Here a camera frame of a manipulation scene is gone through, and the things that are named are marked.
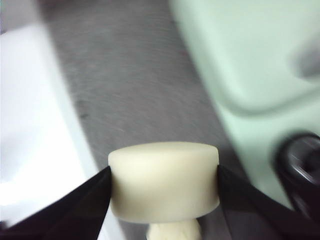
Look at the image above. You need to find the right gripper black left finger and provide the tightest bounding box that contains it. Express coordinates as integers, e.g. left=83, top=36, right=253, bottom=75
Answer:
left=0, top=166, right=112, bottom=240

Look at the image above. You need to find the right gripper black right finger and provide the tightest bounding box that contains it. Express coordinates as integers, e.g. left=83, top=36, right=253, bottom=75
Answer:
left=217, top=164, right=320, bottom=240

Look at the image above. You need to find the smooth white steamed bun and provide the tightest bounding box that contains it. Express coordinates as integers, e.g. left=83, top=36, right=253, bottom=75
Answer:
left=107, top=141, right=221, bottom=223

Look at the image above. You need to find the silver control knob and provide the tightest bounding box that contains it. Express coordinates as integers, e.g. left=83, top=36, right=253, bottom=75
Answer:
left=276, top=134, right=320, bottom=201

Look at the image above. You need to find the mint green griddle lid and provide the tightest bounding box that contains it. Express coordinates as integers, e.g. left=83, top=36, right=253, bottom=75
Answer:
left=169, top=0, right=320, bottom=113

